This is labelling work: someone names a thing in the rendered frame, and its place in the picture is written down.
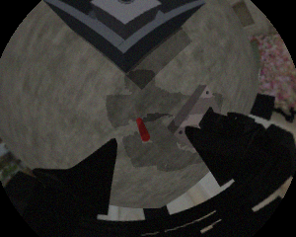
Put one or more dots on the dark red peg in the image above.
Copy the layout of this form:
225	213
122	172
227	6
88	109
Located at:
143	130

